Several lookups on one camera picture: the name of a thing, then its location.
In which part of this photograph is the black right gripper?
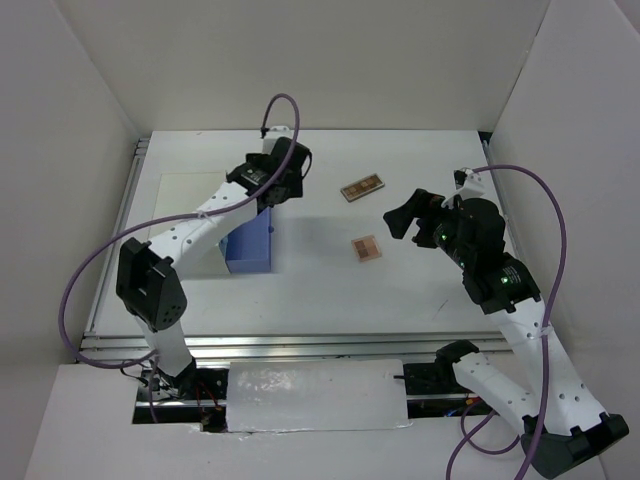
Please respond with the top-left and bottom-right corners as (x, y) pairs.
(383, 186), (473, 267)

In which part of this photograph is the purple blue drawer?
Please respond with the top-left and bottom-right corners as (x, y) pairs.
(219, 209), (274, 274)

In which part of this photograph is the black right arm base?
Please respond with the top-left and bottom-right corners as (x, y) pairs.
(393, 362), (479, 401)

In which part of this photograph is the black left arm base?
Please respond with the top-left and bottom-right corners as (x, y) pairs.
(120, 362), (229, 433)

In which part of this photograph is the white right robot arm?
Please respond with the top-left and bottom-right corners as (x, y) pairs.
(383, 189), (629, 479)

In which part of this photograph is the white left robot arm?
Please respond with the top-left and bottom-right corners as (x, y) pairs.
(116, 137), (313, 399)

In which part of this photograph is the square blush palette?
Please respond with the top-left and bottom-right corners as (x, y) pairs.
(351, 235), (382, 262)

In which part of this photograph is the long brown eyeshadow palette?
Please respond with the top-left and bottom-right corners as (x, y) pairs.
(340, 174), (385, 203)

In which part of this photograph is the white drawer cabinet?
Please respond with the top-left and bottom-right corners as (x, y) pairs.
(152, 171), (230, 280)

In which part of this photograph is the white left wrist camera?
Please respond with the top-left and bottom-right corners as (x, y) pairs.
(262, 125), (293, 154)

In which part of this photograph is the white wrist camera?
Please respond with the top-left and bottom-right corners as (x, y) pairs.
(441, 168), (485, 209)
(262, 125), (293, 154)

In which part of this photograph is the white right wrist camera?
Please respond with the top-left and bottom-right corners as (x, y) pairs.
(441, 168), (485, 209)

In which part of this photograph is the aluminium frame rail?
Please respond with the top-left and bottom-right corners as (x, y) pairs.
(77, 331), (516, 364)

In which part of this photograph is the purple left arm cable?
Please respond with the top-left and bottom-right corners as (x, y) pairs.
(58, 92), (301, 426)

